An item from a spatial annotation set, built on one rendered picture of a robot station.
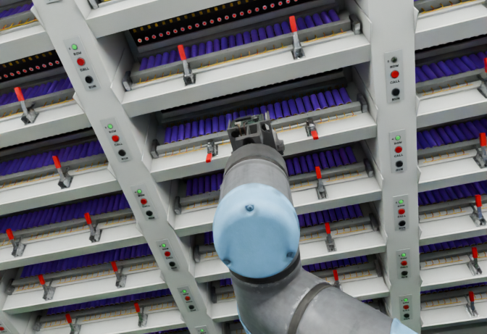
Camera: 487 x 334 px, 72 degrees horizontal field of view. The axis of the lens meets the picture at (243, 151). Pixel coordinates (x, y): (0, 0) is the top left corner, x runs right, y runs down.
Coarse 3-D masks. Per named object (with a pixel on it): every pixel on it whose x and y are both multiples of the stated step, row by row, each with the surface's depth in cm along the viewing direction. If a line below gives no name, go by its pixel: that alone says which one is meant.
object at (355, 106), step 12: (336, 108) 88; (348, 108) 87; (360, 108) 87; (276, 120) 90; (288, 120) 89; (300, 120) 89; (168, 144) 93; (180, 144) 92; (192, 144) 92; (204, 144) 93
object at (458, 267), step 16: (464, 240) 113; (480, 240) 112; (432, 256) 111; (448, 256) 111; (464, 256) 111; (480, 256) 110; (432, 272) 110; (448, 272) 109; (464, 272) 108; (480, 272) 106; (432, 288) 110
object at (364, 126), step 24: (336, 72) 95; (240, 96) 98; (360, 96) 88; (336, 120) 88; (360, 120) 86; (144, 144) 92; (288, 144) 87; (312, 144) 87; (336, 144) 88; (168, 168) 90; (192, 168) 91; (216, 168) 92
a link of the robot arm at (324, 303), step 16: (320, 288) 37; (336, 288) 38; (304, 304) 36; (320, 304) 35; (336, 304) 35; (352, 304) 35; (304, 320) 35; (320, 320) 34; (336, 320) 33; (352, 320) 33; (368, 320) 32; (384, 320) 33
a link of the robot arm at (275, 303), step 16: (288, 272) 38; (304, 272) 40; (240, 288) 39; (256, 288) 38; (272, 288) 38; (288, 288) 38; (304, 288) 37; (240, 304) 41; (256, 304) 39; (272, 304) 38; (288, 304) 37; (240, 320) 43; (256, 320) 39; (272, 320) 37; (288, 320) 36
